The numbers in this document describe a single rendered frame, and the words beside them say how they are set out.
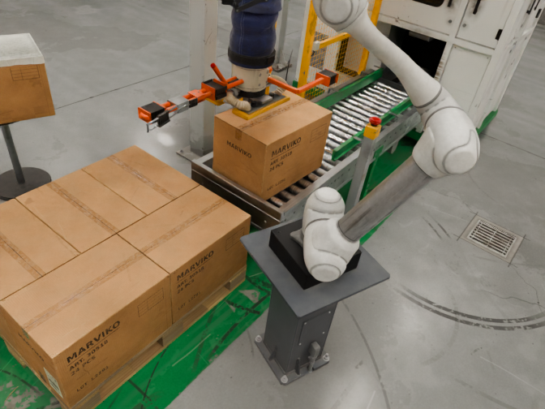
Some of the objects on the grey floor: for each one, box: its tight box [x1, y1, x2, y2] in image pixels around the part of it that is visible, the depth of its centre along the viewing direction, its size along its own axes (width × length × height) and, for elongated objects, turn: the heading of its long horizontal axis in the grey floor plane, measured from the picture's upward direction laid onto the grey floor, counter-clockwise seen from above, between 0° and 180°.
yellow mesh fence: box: [296, 0, 383, 100], centre depth 367 cm, size 117×10×210 cm, turn 134°
